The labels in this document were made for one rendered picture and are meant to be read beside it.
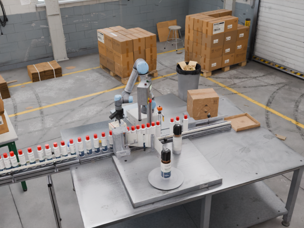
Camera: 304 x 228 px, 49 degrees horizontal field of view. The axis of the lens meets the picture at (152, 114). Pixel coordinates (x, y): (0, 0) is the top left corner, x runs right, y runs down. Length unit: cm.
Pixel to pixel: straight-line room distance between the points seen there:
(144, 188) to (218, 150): 94
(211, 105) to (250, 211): 118
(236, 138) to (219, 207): 73
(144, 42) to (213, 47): 142
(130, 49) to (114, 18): 237
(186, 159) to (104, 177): 76
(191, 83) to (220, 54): 147
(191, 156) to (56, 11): 587
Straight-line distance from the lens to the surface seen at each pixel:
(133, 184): 284
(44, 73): 743
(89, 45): 874
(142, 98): 311
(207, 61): 701
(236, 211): 362
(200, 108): 372
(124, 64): 664
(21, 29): 820
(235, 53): 746
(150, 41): 682
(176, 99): 426
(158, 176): 289
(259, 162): 327
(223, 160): 322
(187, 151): 321
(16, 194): 440
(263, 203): 377
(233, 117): 390
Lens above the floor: 275
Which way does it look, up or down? 29 degrees down
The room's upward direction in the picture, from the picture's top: 1 degrees counter-clockwise
